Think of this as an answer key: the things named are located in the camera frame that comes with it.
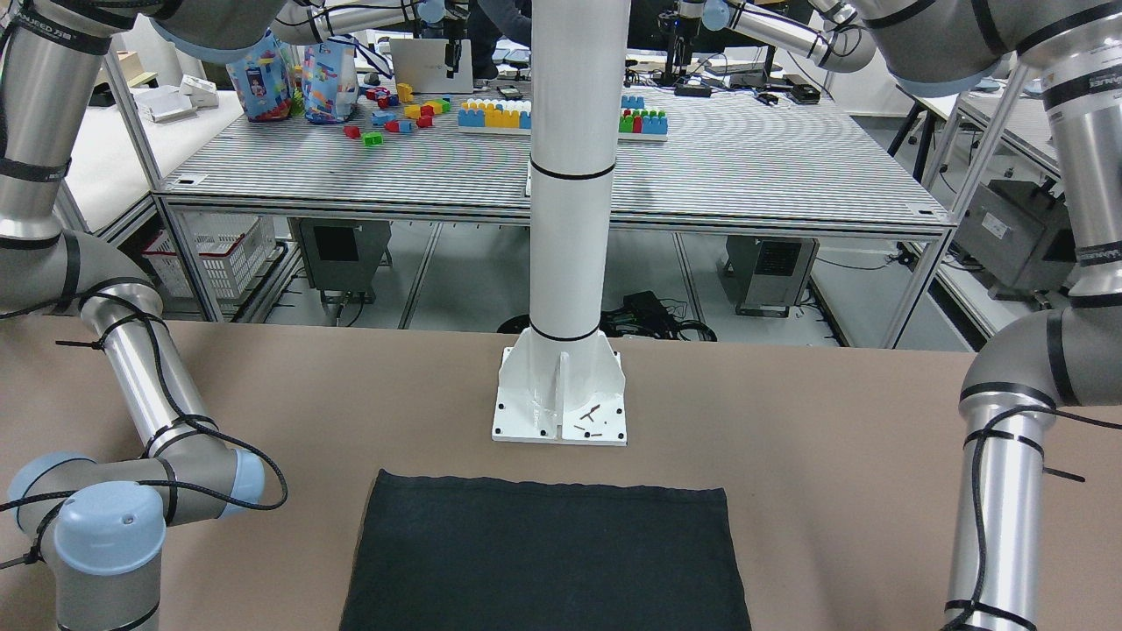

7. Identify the striped metal work table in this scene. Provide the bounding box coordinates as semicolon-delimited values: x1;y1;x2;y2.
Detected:
153;89;957;348

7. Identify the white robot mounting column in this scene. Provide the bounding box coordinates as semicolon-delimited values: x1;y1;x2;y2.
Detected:
493;1;629;446

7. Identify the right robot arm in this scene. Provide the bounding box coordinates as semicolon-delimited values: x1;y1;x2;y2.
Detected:
1;1;288;630

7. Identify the black graphic t-shirt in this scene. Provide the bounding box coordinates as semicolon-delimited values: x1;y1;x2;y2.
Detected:
339;470;752;630

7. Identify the grey control box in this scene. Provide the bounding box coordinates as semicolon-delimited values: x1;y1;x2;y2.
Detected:
288;218;392;293

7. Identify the toy block bag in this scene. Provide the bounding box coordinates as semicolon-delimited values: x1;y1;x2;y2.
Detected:
227;31;293;124
302;35;358;124

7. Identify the assembled toy block row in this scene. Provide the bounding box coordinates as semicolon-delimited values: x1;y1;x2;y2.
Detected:
457;97;533;135

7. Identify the white plastic basket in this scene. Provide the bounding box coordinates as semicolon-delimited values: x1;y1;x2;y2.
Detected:
141;213;275;301

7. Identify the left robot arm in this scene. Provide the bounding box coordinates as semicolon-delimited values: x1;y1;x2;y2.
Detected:
855;1;1121;630

